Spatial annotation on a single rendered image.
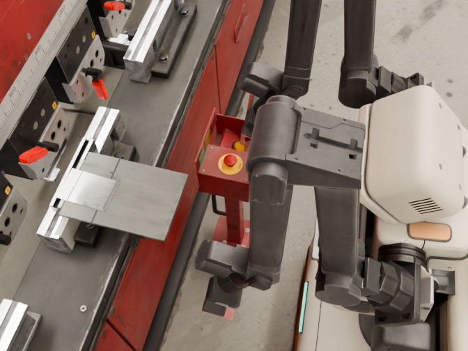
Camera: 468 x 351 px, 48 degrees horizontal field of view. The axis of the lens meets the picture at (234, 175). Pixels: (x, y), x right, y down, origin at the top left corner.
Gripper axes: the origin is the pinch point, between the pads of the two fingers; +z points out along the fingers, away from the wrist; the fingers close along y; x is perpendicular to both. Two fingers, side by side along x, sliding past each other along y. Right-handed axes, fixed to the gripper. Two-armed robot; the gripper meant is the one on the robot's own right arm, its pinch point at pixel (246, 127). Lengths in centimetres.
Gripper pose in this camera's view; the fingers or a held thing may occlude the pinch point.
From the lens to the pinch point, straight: 134.6
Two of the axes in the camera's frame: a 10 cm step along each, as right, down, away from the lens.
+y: -1.9, 8.6, -4.8
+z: -4.2, 3.7, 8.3
